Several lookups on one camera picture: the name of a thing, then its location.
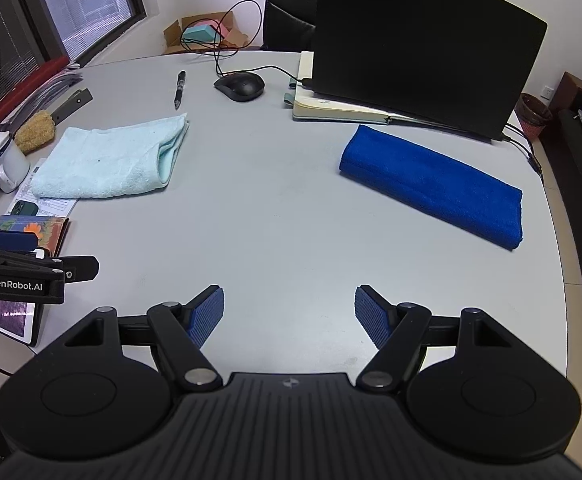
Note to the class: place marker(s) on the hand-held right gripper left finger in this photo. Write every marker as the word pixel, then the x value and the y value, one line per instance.
pixel 208 312

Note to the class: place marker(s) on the pink box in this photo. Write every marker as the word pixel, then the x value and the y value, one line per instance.
pixel 224 30

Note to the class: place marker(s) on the teal box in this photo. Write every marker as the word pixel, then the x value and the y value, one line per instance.
pixel 198 34

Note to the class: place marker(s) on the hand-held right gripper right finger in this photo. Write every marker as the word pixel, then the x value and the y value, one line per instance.
pixel 371 315

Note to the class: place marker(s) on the black pen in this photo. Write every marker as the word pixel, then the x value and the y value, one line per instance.
pixel 179 91

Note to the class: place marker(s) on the stack of clear folders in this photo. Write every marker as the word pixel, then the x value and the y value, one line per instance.
pixel 58 85

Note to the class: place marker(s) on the dark blue towel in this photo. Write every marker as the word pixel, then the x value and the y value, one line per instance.
pixel 431 185

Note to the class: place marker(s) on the colourful book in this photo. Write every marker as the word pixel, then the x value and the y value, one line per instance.
pixel 48 230

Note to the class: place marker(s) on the cardboard box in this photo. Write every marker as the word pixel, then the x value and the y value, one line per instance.
pixel 173 35

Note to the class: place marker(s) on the black laptop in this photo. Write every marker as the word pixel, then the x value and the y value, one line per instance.
pixel 421 35

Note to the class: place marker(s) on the light blue towel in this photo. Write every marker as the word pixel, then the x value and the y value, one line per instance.
pixel 106 160

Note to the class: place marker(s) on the brown waste bin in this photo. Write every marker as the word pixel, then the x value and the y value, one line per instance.
pixel 533 117

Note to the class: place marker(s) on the red folder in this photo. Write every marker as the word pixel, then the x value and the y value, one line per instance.
pixel 26 85

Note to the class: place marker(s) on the tablet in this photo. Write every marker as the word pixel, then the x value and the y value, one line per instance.
pixel 6 317

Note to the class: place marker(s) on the dark framed window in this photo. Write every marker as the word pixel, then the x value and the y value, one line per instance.
pixel 86 5

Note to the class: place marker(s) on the black sofa wooden frame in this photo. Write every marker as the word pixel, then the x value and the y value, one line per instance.
pixel 581 200

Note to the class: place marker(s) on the black computer mouse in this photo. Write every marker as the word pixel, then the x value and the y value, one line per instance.
pixel 241 86

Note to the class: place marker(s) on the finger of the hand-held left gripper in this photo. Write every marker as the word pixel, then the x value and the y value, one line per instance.
pixel 16 241
pixel 78 267

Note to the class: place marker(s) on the black office chair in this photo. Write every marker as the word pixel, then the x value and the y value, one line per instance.
pixel 286 20

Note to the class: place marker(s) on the wall socket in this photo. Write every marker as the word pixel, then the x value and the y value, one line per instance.
pixel 547 92

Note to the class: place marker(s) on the green phone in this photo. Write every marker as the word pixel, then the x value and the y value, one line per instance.
pixel 26 208

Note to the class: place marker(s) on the open notebook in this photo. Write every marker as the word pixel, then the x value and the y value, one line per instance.
pixel 331 107

